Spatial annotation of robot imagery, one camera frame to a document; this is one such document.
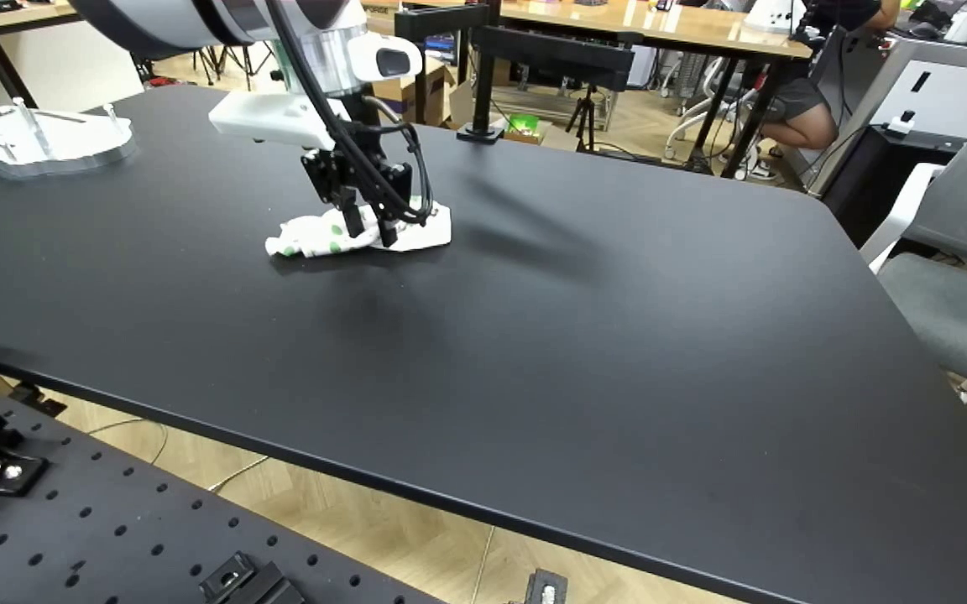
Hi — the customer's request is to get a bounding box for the white cloth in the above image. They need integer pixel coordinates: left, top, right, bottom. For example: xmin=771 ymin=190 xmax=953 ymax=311
xmin=262 ymin=200 xmax=457 ymax=262

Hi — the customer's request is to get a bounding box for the white board panel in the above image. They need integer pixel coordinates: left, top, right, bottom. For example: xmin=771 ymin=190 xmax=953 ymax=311
xmin=0 ymin=20 xmax=147 ymax=113

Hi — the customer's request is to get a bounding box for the black perforated breadboard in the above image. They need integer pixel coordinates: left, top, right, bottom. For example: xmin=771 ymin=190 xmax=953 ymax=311
xmin=0 ymin=377 xmax=443 ymax=604

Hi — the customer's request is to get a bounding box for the long wooden desk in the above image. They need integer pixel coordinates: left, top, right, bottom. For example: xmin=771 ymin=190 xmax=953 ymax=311
xmin=498 ymin=0 xmax=818 ymax=178

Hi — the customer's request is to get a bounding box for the grey slotted computer case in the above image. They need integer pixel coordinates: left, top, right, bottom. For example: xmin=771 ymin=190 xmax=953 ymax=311
xmin=801 ymin=30 xmax=967 ymax=248

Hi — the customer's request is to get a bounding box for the grey office chair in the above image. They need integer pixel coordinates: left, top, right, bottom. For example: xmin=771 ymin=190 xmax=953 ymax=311
xmin=855 ymin=110 xmax=967 ymax=468

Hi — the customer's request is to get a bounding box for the black tripod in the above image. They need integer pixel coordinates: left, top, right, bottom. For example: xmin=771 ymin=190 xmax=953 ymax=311
xmin=562 ymin=80 xmax=609 ymax=157

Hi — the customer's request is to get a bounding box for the cardboard box with red print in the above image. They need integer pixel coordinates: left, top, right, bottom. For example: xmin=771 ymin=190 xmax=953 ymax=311
xmin=377 ymin=60 xmax=459 ymax=127

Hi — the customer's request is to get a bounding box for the black clamped mount pole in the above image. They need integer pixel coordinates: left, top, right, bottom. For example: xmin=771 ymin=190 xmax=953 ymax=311
xmin=457 ymin=0 xmax=509 ymax=147

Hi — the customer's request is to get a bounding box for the black mount block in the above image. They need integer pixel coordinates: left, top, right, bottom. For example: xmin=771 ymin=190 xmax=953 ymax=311
xmin=198 ymin=551 xmax=317 ymax=604

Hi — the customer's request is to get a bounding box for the seated person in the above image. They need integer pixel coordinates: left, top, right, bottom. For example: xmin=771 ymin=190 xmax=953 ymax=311
xmin=758 ymin=0 xmax=912 ymax=155

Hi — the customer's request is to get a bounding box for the small black bracket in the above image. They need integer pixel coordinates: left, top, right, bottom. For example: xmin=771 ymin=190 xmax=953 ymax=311
xmin=5 ymin=380 xmax=69 ymax=420

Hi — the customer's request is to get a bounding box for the small green object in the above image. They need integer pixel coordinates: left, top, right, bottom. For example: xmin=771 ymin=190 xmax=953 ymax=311
xmin=499 ymin=110 xmax=551 ymax=144

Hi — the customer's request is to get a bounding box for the black horizontal bar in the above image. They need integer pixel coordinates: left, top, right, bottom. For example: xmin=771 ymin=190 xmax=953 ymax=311
xmin=475 ymin=24 xmax=639 ymax=94

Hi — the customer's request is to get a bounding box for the white hanging stand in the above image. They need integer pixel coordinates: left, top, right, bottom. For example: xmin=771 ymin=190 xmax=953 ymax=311
xmin=0 ymin=99 xmax=137 ymax=182

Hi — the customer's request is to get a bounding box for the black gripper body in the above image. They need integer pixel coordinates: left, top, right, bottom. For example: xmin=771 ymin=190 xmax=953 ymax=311
xmin=299 ymin=94 xmax=419 ymax=220

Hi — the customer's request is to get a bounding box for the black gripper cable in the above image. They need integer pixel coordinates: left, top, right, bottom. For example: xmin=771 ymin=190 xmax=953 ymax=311
xmin=262 ymin=0 xmax=436 ymax=228

